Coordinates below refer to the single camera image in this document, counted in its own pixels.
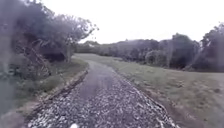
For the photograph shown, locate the grey gravel path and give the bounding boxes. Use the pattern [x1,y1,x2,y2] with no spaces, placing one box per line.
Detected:
[23,59,178,128]

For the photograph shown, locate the row of trees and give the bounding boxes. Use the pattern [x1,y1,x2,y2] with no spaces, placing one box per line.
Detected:
[74,22,224,73]

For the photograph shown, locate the grass field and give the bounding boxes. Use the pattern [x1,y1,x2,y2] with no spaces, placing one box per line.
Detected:
[74,53,224,128]

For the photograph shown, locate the grass verge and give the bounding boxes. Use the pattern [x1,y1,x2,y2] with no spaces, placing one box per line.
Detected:
[0,58,90,128]

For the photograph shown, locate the dense trees and bushes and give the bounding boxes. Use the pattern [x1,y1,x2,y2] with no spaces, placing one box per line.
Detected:
[0,0,100,81]

